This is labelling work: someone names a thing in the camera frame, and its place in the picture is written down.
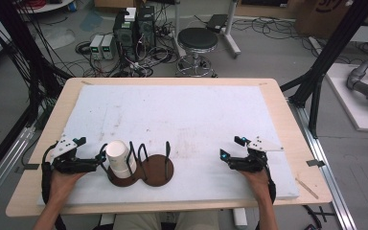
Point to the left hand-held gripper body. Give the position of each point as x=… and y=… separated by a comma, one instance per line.
x=68, y=161

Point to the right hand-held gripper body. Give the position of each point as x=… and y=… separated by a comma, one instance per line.
x=252, y=161

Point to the floral white paper cup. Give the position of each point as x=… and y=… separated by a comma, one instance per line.
x=125, y=175
x=119, y=156

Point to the person's left hand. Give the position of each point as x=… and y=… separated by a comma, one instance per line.
x=62, y=185

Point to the person's right hand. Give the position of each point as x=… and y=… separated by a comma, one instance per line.
x=259, y=185

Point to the black tape piece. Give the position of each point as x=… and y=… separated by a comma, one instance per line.
x=28, y=167
x=315, y=163

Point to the white foam mat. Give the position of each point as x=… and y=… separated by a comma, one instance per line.
x=188, y=111

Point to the thin wooden stick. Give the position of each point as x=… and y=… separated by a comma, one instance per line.
x=306, y=188

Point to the person's legs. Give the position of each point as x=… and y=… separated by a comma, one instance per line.
x=159, y=222

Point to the white power strip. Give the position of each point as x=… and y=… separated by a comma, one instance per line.
x=96, y=47

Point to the grey power supply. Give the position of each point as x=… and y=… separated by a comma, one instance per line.
x=109, y=47

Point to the white desk leg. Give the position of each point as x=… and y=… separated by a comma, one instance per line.
x=231, y=35

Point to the black round stool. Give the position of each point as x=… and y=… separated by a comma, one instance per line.
x=198, y=37

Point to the black computer tower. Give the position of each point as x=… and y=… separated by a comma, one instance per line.
x=146, y=27
x=124, y=38

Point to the white floor board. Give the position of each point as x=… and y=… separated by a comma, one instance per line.
x=348, y=102

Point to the black flat device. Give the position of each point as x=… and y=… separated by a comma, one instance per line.
x=217, y=22

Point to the white small box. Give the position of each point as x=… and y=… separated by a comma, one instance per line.
x=130, y=14

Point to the cardboard box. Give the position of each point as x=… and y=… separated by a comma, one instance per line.
x=322, y=16

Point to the aluminium rail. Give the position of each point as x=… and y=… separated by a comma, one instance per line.
x=319, y=150
x=9, y=153

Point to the black frame post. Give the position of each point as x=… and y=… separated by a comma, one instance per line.
x=326, y=60
x=28, y=73

